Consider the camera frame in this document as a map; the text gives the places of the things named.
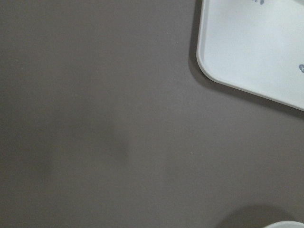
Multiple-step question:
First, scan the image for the white rabbit tray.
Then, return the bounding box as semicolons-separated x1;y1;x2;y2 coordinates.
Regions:
196;0;304;110

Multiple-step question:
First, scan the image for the grey white plate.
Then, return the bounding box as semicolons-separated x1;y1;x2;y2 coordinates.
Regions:
264;221;304;228

